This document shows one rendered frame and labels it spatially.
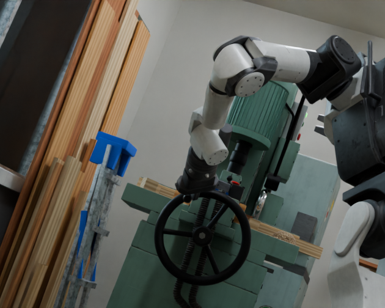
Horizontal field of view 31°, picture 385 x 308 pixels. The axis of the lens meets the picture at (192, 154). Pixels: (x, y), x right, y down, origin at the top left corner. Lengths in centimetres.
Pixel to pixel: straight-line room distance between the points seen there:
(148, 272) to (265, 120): 66
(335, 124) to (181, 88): 326
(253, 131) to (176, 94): 268
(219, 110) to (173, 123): 328
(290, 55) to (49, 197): 212
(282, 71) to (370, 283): 54
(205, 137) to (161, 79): 332
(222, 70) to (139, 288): 89
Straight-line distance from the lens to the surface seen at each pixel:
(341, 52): 181
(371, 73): 184
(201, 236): 206
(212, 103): 170
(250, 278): 226
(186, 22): 525
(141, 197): 230
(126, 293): 228
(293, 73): 174
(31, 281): 359
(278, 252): 227
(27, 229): 363
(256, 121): 241
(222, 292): 226
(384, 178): 173
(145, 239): 228
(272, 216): 259
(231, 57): 166
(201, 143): 182
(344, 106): 186
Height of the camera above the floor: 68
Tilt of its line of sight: 10 degrees up
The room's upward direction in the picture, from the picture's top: 21 degrees clockwise
